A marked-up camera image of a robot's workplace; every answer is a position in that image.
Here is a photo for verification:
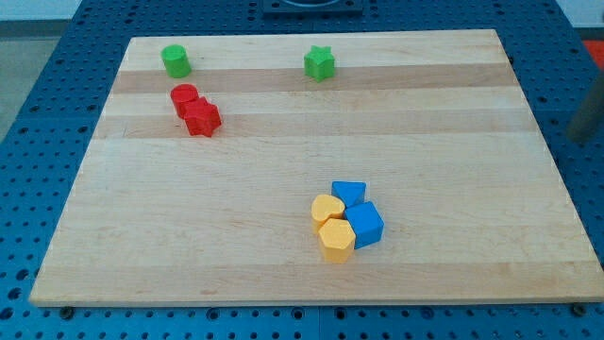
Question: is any green star block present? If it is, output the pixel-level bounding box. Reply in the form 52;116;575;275
304;45;335;82

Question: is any red star block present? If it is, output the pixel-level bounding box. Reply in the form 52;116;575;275
184;97;222;137

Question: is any yellow heart block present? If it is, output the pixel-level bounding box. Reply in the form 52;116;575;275
310;194;345;234

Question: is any blue triangle block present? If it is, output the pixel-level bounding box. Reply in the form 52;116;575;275
331;181;366;208

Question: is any yellow hexagon block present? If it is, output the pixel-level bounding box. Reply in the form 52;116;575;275
318;218;356;264

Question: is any blue cube block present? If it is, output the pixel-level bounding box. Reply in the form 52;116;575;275
344;201;384;249

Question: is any red cylinder block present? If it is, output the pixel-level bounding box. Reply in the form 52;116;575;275
170;83;199;119

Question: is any green cylinder block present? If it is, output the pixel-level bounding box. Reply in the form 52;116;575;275
160;44;192;78

